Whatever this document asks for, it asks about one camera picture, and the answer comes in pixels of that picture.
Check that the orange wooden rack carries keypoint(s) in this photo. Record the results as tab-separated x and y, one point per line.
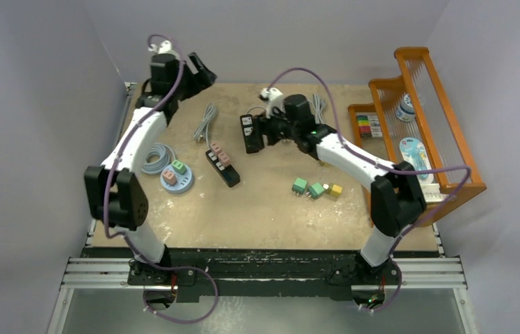
435	125

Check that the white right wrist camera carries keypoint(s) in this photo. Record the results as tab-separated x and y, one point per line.
273	100

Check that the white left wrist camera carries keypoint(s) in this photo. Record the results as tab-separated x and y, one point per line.
165	47

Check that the blue packaged item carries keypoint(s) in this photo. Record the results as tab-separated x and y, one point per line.
413	151

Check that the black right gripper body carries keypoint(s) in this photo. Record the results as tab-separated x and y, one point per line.
278	127

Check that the black aluminium robot base frame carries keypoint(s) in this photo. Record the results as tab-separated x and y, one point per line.
199	272

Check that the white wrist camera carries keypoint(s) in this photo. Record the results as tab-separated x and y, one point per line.
273	100
165	47

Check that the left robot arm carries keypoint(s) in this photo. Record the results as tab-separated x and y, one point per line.
115	196

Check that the pink plug adapter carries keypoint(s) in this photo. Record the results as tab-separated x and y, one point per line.
215	148
224	159

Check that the yellow plug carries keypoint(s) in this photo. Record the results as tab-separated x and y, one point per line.
333	190

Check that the green plug on round socket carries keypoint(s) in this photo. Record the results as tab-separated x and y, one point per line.
179	167

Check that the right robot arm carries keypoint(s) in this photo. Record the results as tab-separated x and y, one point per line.
397	200

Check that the light blue round socket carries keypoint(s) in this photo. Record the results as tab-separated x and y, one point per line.
184	182

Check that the white box on rack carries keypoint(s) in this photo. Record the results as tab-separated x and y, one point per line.
432	193

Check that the black strip with green USB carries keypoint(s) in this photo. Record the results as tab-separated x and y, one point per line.
252	136

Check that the pink plug on round socket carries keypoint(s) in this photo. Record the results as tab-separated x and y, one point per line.
169	177

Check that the aluminium table edge rail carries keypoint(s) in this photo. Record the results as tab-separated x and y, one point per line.
96	237

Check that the black strip with pink plugs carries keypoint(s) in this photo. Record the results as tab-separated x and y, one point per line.
228	174

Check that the colourful box on rack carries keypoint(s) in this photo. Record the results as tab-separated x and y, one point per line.
368	125

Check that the green plug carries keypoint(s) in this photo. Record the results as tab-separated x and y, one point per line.
179	167
299	186

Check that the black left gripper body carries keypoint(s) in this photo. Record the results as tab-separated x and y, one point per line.
191	85

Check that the green plug adapter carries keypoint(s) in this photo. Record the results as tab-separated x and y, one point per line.
315	190

